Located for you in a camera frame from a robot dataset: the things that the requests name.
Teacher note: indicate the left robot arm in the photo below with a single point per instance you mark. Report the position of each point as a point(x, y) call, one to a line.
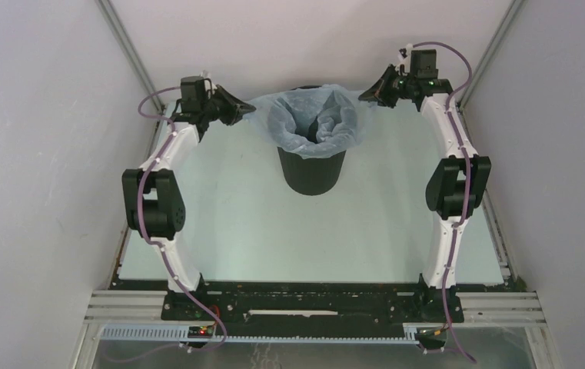
point(154, 205)

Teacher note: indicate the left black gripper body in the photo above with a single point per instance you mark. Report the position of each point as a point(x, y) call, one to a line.
point(216, 107)

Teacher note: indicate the right aluminium corner post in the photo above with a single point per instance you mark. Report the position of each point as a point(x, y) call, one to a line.
point(510, 16)

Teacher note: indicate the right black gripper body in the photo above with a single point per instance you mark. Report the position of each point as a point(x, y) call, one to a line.
point(400, 88)

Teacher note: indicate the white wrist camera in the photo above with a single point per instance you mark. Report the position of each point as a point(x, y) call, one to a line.
point(209, 85)
point(405, 57)

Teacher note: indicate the grey toothed cable duct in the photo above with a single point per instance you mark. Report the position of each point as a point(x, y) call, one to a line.
point(179, 333)

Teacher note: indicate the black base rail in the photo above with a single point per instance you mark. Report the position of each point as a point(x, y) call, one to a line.
point(314, 308)

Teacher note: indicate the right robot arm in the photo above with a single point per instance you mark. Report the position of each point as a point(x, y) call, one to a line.
point(457, 186)

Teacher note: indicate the light blue plastic trash bag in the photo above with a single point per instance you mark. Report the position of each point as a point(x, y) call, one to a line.
point(314, 122)

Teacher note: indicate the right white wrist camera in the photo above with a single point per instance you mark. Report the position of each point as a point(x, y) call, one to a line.
point(405, 57)

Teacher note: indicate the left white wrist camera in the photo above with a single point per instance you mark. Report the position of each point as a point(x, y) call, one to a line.
point(209, 85)

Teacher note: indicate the left aluminium corner post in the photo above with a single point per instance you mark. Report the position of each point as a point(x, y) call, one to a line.
point(117, 28)

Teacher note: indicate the aluminium corner post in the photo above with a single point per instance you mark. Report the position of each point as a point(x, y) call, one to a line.
point(510, 16)
point(117, 28)

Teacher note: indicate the small circuit board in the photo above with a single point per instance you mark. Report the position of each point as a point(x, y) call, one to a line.
point(200, 332)

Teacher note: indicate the black cylindrical trash bin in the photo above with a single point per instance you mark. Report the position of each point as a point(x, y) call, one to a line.
point(313, 176)

